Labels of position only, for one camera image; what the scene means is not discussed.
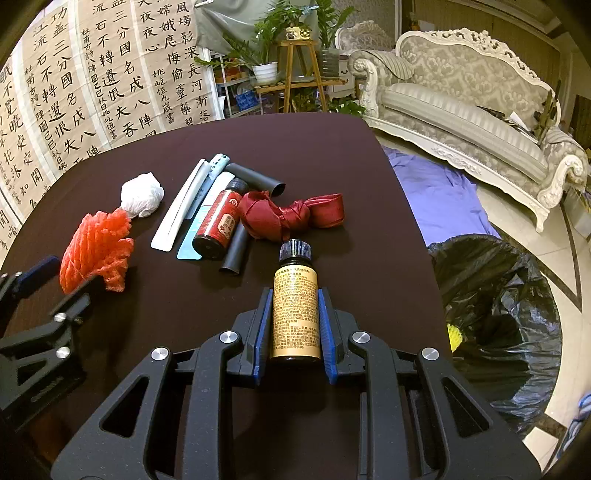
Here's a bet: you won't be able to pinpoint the brown bottle yellow label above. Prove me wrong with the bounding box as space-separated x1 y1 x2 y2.
271 239 321 361

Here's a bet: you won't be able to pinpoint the white paper ball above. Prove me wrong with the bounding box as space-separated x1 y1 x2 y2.
120 172 164 219

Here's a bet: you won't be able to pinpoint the black tube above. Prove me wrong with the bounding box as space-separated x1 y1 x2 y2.
219 223 252 276
224 163 286 197

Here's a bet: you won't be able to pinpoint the red label bottle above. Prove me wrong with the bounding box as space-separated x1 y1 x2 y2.
192 178 249 260

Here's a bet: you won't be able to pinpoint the red cloth ribbon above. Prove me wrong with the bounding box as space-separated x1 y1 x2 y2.
238 191 345 242

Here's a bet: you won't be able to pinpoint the white teal toothpaste box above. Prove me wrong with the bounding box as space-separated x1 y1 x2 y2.
175 170 236 262

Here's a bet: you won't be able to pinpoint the light blue printed packet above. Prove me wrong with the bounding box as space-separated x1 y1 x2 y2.
185 153 229 220

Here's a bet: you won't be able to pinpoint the dark object on sofa arm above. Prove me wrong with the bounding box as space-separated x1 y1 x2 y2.
533 80 561 144

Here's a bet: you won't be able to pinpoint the black trash bag bin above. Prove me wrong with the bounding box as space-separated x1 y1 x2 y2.
428 234 562 437

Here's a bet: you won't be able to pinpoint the yellow item in bin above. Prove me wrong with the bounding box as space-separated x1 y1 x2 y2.
447 324 464 352

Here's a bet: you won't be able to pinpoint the purple cloth on floor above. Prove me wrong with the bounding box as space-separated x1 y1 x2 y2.
384 147 498 245

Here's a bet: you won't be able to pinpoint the calligraphy paper screen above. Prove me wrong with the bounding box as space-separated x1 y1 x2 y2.
1 0 222 251

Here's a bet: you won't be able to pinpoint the metal shelf rack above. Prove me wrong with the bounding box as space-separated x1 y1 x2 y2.
212 53 263 118

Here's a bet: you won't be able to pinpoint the blue basket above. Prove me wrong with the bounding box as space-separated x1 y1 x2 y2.
235 90 259 112

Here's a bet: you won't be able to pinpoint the papers on sofa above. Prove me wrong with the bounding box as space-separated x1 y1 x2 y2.
479 106 537 142

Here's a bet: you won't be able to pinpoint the white ornate sofa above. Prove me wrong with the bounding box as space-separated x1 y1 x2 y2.
349 28 589 232

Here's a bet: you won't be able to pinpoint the grey tarp curtain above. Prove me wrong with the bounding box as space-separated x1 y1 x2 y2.
193 0 276 54

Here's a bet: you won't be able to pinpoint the floor green plant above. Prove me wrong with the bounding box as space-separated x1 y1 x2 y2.
290 88 366 117

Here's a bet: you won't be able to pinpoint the white potted plant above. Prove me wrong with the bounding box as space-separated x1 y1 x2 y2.
218 12 283 72

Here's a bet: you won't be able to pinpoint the wooden plant stand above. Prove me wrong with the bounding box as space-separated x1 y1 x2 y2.
253 40 348 113

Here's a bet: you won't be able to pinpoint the small decorated plant pot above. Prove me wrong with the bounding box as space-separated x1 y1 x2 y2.
286 24 311 41

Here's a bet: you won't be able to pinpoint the ornate armchair behind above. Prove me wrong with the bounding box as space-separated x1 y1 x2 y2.
335 20 394 52

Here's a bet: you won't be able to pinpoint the tall green plant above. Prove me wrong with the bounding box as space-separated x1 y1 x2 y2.
315 0 356 78

